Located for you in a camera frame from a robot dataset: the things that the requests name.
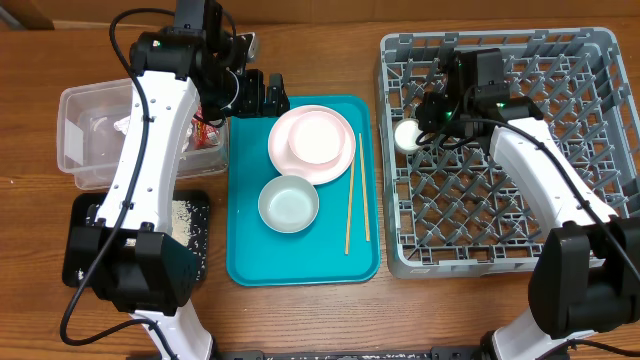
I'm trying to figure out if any red snack wrapper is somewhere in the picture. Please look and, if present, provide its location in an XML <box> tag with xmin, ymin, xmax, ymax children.
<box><xmin>191</xmin><ymin>109</ymin><xmax>222</xmax><ymax>150</ymax></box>

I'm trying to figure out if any pink round plate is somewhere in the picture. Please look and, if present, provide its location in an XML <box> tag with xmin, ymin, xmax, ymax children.
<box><xmin>268</xmin><ymin>105</ymin><xmax>356</xmax><ymax>185</ymax></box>

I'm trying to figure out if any pink shallow bowl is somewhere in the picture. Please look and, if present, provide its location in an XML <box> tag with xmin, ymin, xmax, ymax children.
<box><xmin>288</xmin><ymin>110</ymin><xmax>346</xmax><ymax>165</ymax></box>

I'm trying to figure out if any white cup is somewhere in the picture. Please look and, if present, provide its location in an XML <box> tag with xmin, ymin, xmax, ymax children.
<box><xmin>393</xmin><ymin>118</ymin><xmax>421</xmax><ymax>155</ymax></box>

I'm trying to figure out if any grey bowl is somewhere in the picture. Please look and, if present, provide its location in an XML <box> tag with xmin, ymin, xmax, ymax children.
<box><xmin>258</xmin><ymin>175</ymin><xmax>319</xmax><ymax>234</ymax></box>

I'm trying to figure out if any white tissue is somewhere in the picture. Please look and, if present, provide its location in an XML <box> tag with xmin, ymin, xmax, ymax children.
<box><xmin>113</xmin><ymin>116</ymin><xmax>131</xmax><ymax>135</ymax></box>

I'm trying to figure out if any white rice with food scrap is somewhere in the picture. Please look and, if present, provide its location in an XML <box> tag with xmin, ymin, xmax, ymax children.
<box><xmin>67</xmin><ymin>191</ymin><xmax>211</xmax><ymax>283</ymax></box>

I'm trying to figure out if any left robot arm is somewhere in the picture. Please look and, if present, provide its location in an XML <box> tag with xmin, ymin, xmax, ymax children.
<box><xmin>62</xmin><ymin>1</ymin><xmax>290</xmax><ymax>359</ymax></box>

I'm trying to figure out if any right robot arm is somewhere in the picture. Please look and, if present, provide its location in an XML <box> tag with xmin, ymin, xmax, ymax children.
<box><xmin>416</xmin><ymin>48</ymin><xmax>639</xmax><ymax>359</ymax></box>

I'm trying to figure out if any grey dishwasher rack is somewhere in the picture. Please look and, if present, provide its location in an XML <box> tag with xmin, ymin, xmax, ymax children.
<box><xmin>376</xmin><ymin>27</ymin><xmax>639</xmax><ymax>279</ymax></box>

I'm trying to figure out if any clear plastic waste bin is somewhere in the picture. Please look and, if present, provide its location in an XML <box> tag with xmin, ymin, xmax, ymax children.
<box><xmin>56</xmin><ymin>79</ymin><xmax>229</xmax><ymax>190</ymax></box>

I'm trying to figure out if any left wooden chopstick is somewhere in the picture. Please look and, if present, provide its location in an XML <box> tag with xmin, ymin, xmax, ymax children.
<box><xmin>344</xmin><ymin>159</ymin><xmax>355</xmax><ymax>256</ymax></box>

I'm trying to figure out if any wooden chopstick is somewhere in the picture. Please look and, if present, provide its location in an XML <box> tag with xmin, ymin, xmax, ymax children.
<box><xmin>344</xmin><ymin>159</ymin><xmax>355</xmax><ymax>256</ymax></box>
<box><xmin>358</xmin><ymin>133</ymin><xmax>371</xmax><ymax>242</ymax></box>

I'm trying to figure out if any right wooden chopstick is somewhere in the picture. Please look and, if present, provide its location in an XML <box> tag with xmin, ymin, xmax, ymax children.
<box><xmin>358</xmin><ymin>133</ymin><xmax>371</xmax><ymax>242</ymax></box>

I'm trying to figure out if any black plastic tray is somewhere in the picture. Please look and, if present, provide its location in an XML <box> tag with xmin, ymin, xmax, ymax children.
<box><xmin>62</xmin><ymin>190</ymin><xmax>211</xmax><ymax>288</ymax></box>

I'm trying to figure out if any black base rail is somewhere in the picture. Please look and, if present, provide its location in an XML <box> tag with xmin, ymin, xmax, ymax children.
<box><xmin>218</xmin><ymin>346</ymin><xmax>493</xmax><ymax>360</ymax></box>

